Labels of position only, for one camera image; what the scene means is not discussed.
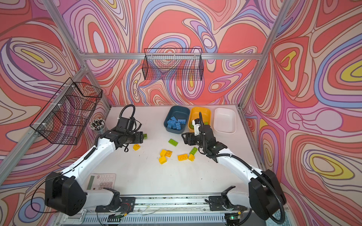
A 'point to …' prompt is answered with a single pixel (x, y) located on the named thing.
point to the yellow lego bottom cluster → (162, 160)
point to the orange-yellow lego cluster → (168, 153)
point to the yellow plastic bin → (193, 113)
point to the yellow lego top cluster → (162, 153)
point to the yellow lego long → (182, 157)
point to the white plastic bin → (225, 120)
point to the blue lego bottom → (171, 124)
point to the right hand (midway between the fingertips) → (188, 137)
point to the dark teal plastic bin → (176, 119)
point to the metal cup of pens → (98, 124)
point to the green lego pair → (193, 150)
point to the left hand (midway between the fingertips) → (140, 135)
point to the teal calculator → (270, 222)
